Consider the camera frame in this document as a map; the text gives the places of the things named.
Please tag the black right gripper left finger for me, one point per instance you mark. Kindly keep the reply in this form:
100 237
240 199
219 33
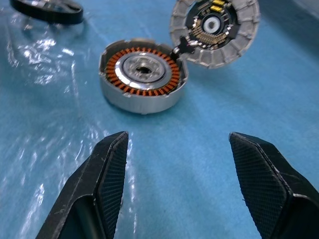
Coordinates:
89 194

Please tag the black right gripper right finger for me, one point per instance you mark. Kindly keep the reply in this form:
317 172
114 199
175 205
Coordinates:
269 194

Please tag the silver motor cap circuit board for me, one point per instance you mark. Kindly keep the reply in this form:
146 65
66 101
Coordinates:
239 47

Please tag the black round ring part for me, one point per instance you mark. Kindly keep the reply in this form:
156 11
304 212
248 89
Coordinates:
57 15

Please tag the silver motor housing copper coils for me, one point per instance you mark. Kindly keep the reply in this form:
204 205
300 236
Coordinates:
139 99

